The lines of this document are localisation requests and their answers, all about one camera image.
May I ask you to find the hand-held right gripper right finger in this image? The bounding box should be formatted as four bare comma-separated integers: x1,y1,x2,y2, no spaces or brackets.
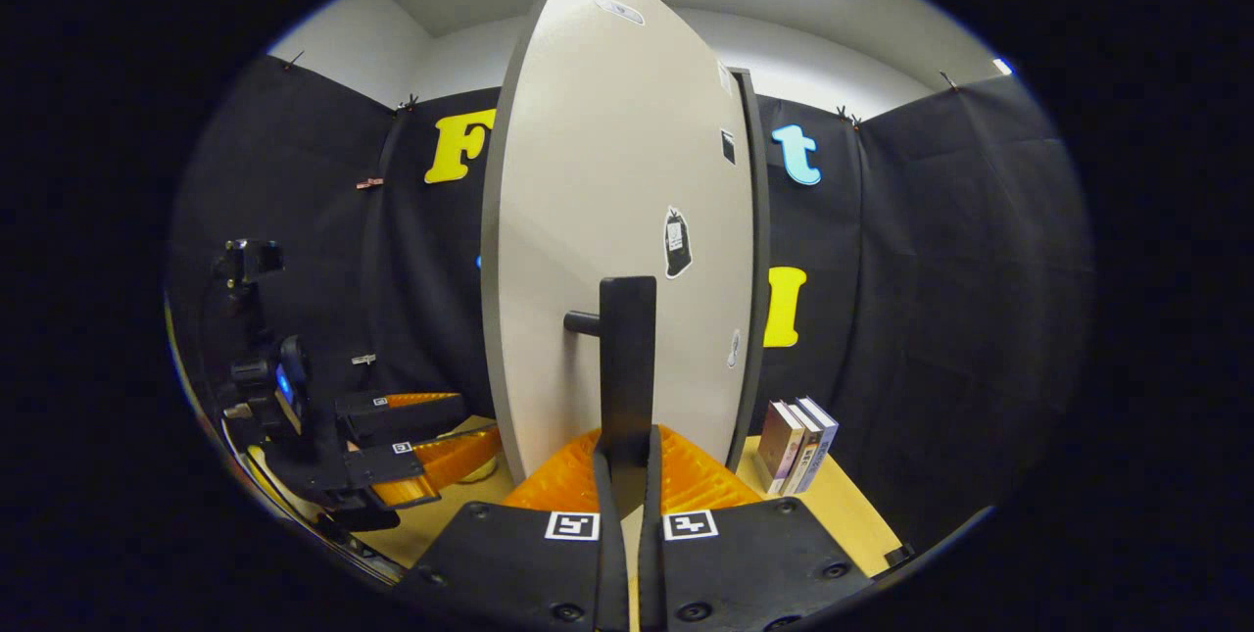
637,424,873,632

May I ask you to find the grey cabinet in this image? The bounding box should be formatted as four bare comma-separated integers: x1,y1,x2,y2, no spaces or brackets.
725,67,775,472

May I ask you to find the dark spine book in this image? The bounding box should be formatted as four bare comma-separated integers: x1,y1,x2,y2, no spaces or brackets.
784,404,825,496

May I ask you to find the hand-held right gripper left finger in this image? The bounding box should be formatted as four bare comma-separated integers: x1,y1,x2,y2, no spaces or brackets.
397,426,630,632

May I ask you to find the black backdrop cloth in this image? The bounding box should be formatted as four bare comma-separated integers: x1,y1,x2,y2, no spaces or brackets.
167,54,1094,555

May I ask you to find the white blue book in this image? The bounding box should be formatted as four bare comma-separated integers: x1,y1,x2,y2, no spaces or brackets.
796,396,841,492

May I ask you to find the black cabinet door handle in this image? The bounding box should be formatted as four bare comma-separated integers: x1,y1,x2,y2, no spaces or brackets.
563,275,659,468

